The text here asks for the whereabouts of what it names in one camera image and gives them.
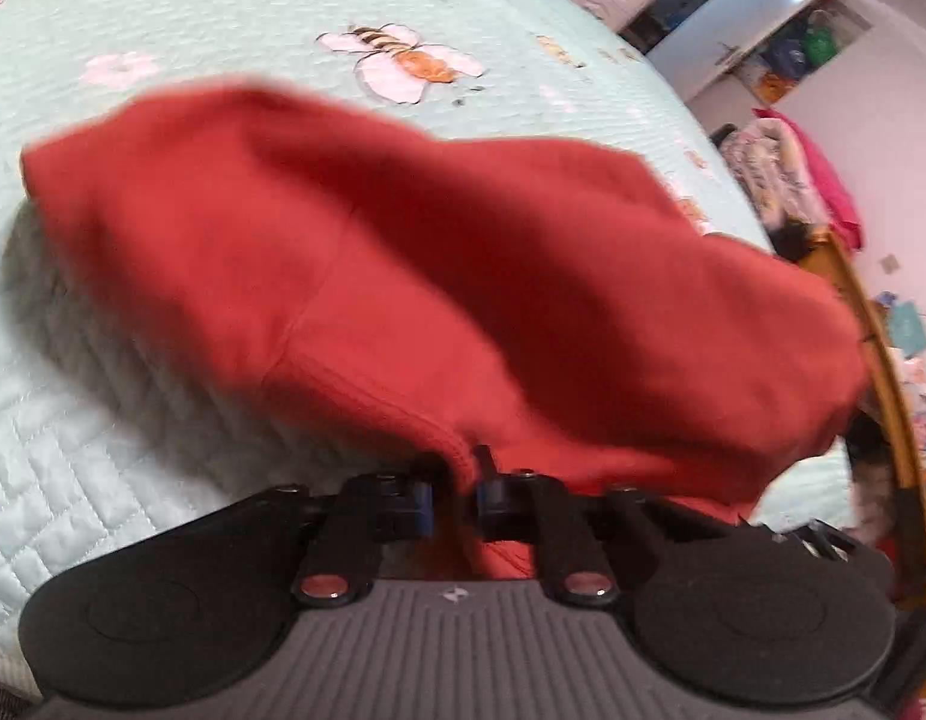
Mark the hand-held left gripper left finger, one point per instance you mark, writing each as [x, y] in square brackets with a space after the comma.
[425, 511]

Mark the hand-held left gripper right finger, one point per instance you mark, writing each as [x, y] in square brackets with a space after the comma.
[485, 501]

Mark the red long-sleeved shirt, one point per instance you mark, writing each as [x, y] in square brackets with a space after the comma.
[433, 262]

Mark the wooden furniture piece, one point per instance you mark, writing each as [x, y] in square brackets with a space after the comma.
[894, 405]

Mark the patterned folded quilt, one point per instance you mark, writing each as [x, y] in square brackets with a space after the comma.
[774, 172]

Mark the colourful clutter pile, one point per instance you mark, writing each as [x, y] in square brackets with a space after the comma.
[913, 360]

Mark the pink blanket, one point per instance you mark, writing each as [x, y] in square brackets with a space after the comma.
[834, 180]

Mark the mint quilted bee-print bedspread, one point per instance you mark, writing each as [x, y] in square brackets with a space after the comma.
[208, 15]

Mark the white cabinet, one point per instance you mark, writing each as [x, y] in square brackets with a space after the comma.
[740, 11]

